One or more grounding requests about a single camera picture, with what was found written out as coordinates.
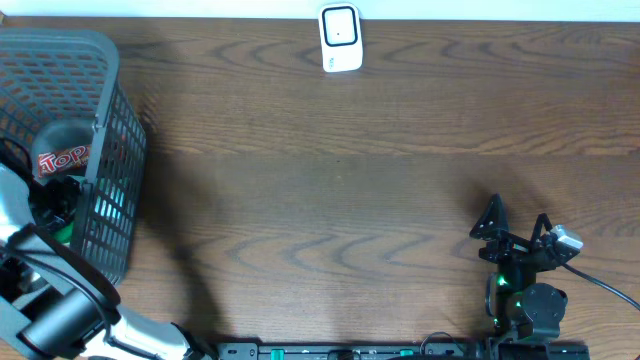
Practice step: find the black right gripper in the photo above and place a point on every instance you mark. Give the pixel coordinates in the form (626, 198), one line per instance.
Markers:
(514, 246)

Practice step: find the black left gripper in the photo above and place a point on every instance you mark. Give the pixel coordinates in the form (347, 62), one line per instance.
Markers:
(67, 190)

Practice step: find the green lid jar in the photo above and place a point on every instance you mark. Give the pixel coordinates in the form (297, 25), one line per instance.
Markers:
(65, 234)

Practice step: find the red Top chocolate bar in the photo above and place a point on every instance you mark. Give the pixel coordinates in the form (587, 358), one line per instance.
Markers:
(52, 163)

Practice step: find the mint tissue wipes pack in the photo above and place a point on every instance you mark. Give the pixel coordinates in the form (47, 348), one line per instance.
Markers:
(110, 200)

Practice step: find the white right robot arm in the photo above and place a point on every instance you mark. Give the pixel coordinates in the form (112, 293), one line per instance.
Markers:
(523, 308)

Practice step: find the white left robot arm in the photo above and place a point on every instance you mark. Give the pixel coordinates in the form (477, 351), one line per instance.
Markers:
(56, 305)

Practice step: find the white barcode scanner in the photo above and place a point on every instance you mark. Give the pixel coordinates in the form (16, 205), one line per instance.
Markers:
(341, 37)

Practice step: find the grey plastic basket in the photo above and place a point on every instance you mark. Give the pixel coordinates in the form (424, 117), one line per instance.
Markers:
(60, 89)

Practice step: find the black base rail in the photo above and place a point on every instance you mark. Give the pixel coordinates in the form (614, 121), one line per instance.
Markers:
(445, 350)

